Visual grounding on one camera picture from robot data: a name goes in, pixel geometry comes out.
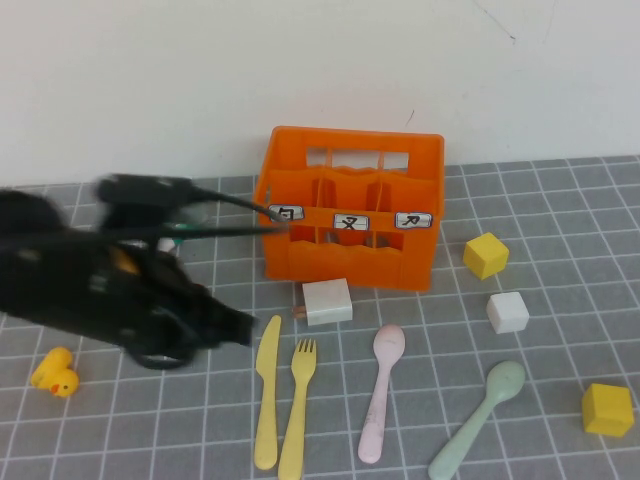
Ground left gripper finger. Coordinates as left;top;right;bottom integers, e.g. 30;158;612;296
209;302;257;349

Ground white green glue stick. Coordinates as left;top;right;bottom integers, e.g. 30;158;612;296
157;222;196;254

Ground yellow plastic fork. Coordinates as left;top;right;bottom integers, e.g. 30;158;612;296
277;338;318;480

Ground white cube block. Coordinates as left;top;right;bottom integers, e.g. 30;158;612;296
485;291;530;335

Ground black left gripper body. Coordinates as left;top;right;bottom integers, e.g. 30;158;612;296
89;239;221;359

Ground pink plastic spoon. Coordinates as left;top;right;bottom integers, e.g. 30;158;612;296
357;323;406;464

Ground orange plastic cutlery holder crate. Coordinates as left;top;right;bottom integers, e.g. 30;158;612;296
251;125;446;293

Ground yellow cube block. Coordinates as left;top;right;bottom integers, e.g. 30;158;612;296
580;382;635;439
461;232;510;281

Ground white power adapter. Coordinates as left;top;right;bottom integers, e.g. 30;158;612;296
292;278;354;327

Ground paper label spoon character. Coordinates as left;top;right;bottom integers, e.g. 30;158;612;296
268;203;305;223

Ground green plastic spoon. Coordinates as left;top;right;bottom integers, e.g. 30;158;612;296
427;360;527;480

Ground yellow rubber duck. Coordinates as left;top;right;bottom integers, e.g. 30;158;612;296
30;346;80;399

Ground paper label fork character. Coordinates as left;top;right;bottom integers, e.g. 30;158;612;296
332;213;370;232

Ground paper label knife character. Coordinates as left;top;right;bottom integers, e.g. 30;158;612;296
394;211;433;230

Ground yellow plastic knife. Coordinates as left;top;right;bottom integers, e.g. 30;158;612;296
253;314;283;470

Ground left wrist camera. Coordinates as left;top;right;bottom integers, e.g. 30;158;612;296
95;173;196;232

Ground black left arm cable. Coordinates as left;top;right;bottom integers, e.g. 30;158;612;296
99;187;292;372

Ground grey grid tablecloth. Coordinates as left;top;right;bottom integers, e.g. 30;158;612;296
0;155;640;480

